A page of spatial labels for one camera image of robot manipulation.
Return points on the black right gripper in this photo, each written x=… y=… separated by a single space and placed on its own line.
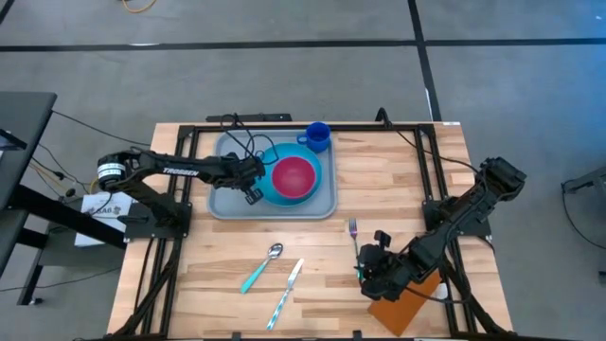
x=386 y=277

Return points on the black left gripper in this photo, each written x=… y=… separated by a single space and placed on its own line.
x=239 y=170

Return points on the grey plastic tray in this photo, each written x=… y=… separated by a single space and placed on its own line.
x=222 y=203

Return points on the orange cloth napkin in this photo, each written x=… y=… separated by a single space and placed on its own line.
x=402 y=312

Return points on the cyan plastic plate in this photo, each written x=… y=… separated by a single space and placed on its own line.
x=289 y=150

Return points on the magenta plastic bowl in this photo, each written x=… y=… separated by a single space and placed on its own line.
x=293 y=177

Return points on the blue plastic cup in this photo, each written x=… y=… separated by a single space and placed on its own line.
x=317 y=142

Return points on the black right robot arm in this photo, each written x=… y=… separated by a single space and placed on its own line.
x=473 y=203

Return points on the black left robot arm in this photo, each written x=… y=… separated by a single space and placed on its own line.
x=180 y=171

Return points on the small white tag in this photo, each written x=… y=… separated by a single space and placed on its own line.
x=443 y=290

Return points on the black power strip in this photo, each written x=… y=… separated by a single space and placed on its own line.
x=274 y=117

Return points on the white printed paper sheet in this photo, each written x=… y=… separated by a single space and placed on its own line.
x=109 y=208

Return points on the black side desk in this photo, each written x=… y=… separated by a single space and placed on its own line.
x=23 y=118

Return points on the black metal table frame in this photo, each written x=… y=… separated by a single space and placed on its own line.
x=360 y=128

